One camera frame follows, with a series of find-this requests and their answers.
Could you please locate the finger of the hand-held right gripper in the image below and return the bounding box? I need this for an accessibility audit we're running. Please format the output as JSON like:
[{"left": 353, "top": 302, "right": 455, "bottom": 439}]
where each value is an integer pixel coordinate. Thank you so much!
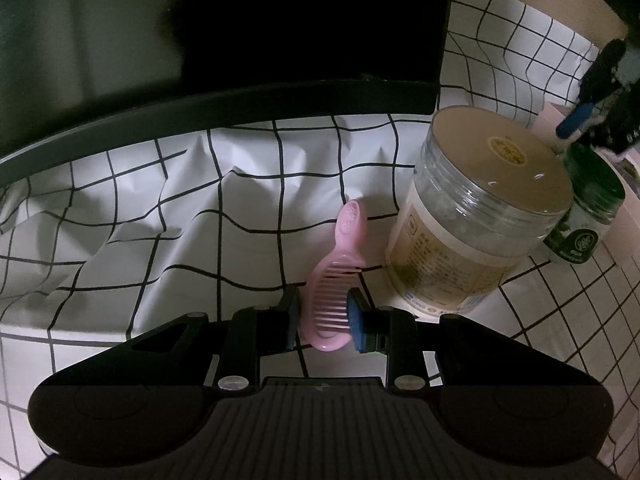
[{"left": 556, "top": 39, "right": 629, "bottom": 141}]

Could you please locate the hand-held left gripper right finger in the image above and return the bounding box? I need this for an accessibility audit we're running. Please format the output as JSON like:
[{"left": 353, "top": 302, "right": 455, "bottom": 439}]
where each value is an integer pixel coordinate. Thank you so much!
[{"left": 347, "top": 287, "right": 532, "bottom": 394}]

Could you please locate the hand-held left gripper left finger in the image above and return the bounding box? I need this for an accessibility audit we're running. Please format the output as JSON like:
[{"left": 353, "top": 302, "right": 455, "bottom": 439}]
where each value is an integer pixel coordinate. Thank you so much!
[{"left": 100, "top": 286, "right": 303, "bottom": 394}]

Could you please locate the pink comb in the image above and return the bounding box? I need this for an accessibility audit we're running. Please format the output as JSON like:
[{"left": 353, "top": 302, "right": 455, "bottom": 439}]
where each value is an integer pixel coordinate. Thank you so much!
[{"left": 300, "top": 199, "right": 372, "bottom": 353}]

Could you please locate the small green lid jar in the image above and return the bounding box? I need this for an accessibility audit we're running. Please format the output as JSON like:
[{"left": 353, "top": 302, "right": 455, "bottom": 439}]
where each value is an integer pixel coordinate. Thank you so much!
[{"left": 542, "top": 142, "right": 627, "bottom": 266}]

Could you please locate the pink box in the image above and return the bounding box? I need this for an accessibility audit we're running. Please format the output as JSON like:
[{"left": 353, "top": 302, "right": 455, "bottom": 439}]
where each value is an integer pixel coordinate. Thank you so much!
[{"left": 530, "top": 101, "right": 640, "bottom": 283}]

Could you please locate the large clear jar beige lid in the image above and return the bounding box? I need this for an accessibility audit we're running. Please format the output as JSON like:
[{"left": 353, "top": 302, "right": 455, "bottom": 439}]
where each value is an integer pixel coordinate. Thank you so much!
[{"left": 384, "top": 105, "right": 575, "bottom": 320}]

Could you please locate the black monitor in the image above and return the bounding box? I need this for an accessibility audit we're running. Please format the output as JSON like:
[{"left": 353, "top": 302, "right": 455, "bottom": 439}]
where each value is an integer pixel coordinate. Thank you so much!
[{"left": 0, "top": 0, "right": 457, "bottom": 173}]

